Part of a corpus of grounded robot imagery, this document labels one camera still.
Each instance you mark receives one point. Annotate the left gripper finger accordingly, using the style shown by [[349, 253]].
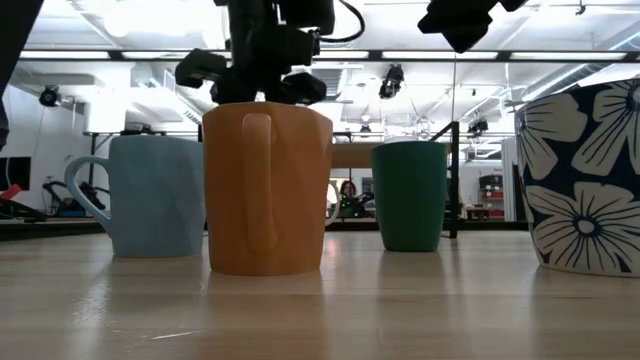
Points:
[[235, 90], [277, 97]]

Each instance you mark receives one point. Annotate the orange ceramic mug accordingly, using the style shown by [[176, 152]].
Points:
[[290, 200]]

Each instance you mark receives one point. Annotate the clear glass mug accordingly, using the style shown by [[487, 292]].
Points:
[[406, 127]]

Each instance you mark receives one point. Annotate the light blue ceramic mug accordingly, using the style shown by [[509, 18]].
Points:
[[155, 200]]

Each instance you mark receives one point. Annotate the navy white floral mug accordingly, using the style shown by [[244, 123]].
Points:
[[585, 170]]

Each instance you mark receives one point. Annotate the black background robot arm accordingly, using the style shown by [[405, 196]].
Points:
[[364, 199]]

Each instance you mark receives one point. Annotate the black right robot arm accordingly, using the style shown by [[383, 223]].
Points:
[[514, 4]]

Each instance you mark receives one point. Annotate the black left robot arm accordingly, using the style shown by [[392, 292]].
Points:
[[15, 30]]

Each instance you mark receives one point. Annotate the shelf with red bins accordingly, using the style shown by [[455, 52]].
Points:
[[492, 195]]

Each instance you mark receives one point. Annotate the thin vertical pole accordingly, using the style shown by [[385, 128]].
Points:
[[455, 90]]

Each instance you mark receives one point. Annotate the person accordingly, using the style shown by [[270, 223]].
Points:
[[348, 192]]

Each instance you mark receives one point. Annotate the red bar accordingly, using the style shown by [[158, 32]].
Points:
[[11, 192]]

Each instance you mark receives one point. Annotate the black frame bar with lights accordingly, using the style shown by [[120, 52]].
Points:
[[440, 55]]

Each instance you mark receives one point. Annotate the silver ventilation duct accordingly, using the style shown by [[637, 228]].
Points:
[[339, 80]]

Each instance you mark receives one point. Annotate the black mounted camera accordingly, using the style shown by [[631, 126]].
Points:
[[477, 126], [391, 80], [50, 96]]

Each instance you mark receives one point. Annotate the wooden shelf black metal frame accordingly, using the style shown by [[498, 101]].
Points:
[[352, 156]]

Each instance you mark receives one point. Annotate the dark wall monitor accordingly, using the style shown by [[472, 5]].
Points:
[[15, 174]]

